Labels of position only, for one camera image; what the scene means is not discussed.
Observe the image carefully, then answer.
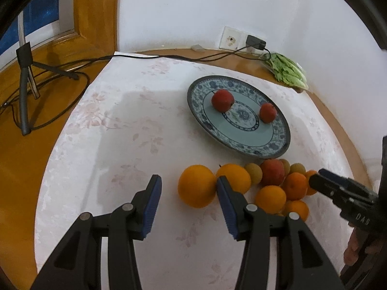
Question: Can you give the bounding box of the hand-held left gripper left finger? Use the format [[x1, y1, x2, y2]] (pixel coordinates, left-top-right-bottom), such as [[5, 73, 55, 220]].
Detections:
[[30, 174, 163, 290]]

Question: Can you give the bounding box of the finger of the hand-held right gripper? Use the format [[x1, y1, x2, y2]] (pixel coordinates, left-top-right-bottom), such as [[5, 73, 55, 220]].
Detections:
[[318, 168, 357, 188], [308, 174, 349, 208]]

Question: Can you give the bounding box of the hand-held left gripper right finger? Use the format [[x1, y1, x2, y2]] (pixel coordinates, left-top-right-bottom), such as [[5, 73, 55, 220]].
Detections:
[[216, 176, 345, 290]]

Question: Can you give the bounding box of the large orange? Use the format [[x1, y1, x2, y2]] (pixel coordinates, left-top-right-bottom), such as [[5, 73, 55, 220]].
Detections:
[[215, 163, 252, 194], [178, 165, 217, 209]]

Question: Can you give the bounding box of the red fruit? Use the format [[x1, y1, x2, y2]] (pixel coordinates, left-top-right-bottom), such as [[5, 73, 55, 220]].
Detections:
[[211, 89, 235, 112], [259, 159, 286, 187], [259, 103, 278, 123]]

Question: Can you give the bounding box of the blue patterned ceramic plate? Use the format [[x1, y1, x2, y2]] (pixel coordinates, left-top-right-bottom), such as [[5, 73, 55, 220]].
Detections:
[[187, 75, 291, 159]]

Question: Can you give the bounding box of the person's right hand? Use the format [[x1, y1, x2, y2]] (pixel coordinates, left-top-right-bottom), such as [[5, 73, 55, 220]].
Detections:
[[343, 227, 368, 267]]

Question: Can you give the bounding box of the white floral tablecloth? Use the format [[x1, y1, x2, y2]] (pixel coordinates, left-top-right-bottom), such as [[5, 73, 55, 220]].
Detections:
[[35, 51, 363, 290]]

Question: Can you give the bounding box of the bagged green lettuce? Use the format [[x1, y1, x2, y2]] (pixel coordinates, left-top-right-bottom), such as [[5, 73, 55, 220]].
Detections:
[[262, 53, 309, 90]]

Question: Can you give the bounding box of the black power adapter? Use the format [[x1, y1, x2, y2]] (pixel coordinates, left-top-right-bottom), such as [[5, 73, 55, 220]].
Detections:
[[246, 35, 267, 50]]

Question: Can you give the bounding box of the black tripod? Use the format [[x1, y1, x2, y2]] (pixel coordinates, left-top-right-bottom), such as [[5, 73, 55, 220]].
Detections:
[[16, 12, 80, 136]]

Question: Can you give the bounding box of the wooden door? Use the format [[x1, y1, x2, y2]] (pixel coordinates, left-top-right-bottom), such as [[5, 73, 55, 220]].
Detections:
[[0, 0, 121, 73]]

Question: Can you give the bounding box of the blue window pane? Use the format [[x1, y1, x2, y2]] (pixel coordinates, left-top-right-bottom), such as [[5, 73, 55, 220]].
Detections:
[[0, 0, 59, 55]]

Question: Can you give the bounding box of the black cable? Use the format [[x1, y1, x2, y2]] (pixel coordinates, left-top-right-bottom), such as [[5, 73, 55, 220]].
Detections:
[[0, 46, 271, 130]]

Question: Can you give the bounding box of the white wall outlet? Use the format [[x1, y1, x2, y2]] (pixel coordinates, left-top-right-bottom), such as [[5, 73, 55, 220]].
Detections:
[[218, 26, 263, 55]]

